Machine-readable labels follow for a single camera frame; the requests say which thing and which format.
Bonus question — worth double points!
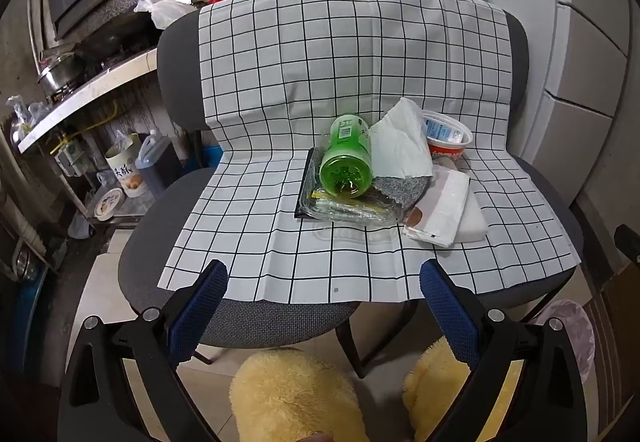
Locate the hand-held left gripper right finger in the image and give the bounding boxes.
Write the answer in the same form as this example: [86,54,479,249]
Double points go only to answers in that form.
[419,258,588,442]

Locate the steel pot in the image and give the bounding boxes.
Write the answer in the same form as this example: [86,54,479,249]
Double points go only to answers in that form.
[37,53,87,96]

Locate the blue plastic bin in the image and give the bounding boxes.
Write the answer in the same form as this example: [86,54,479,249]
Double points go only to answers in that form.
[12,267,51,373]

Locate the white foam block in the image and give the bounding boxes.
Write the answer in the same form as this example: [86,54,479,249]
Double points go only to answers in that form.
[452,185,491,244]

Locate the black wok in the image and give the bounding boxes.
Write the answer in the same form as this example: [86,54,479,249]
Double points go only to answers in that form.
[75,10,157,59]

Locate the brown cardboard box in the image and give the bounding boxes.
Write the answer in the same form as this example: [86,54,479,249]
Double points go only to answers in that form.
[582,262,640,423]

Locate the round white lid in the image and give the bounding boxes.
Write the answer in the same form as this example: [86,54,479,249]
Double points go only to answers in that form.
[94,187,126,222]

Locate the white plastic bag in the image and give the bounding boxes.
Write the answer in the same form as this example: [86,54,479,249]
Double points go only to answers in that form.
[134,0,199,30]

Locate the white refrigerator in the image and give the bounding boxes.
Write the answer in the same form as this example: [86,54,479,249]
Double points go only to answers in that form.
[545,0,640,203]

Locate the clear plastic food container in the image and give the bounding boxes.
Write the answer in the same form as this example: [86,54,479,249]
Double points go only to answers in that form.
[300,186,406,226]

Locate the grey office chair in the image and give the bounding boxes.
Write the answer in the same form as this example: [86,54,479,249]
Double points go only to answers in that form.
[117,2,586,378]

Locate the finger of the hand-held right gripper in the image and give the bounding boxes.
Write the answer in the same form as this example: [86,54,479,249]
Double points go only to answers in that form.
[614,223,640,266]

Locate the white crumpled tissue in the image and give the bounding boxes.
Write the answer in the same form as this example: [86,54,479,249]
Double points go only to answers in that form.
[369,97,434,179]

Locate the yellow fluffy slipper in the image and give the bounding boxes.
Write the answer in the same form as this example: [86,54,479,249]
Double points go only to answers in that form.
[229,347,371,442]
[402,337,518,442]

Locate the grey speckled pad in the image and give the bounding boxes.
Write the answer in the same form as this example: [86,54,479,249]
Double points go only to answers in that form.
[372,175,431,214]

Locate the dark blue plastic jug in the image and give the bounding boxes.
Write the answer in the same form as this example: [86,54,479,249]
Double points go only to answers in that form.
[135,129,174,196]

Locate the white black checked cloth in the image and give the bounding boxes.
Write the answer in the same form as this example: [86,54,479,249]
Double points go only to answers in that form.
[157,0,581,303]

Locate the bin with pink bag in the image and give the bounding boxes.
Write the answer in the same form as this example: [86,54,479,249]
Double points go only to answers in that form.
[532,299,596,385]

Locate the white brown paper bag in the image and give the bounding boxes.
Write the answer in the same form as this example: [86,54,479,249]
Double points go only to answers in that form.
[402,169,471,249]

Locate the green plastic bottle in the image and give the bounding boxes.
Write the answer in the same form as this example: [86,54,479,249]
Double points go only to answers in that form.
[319,113,375,199]

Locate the white kitchen counter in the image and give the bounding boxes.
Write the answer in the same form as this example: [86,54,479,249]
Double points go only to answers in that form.
[17,47,161,154]

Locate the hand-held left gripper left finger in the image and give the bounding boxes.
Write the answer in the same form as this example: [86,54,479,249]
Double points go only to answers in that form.
[57,258,231,442]

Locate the clear plastic bags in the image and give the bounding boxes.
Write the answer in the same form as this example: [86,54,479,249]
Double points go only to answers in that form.
[6,95,50,144]

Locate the steel bowl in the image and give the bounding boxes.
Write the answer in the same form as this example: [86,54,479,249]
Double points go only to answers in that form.
[12,242,44,281]

